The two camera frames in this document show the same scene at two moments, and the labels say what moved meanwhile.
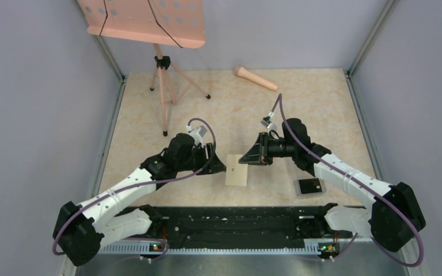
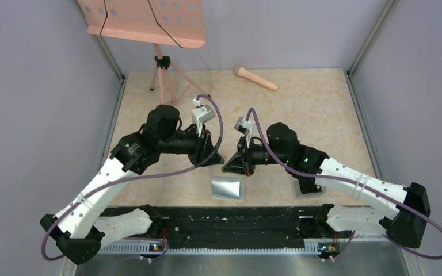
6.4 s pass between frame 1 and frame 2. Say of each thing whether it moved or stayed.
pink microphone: stayed
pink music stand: stayed
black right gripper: moved
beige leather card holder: moved
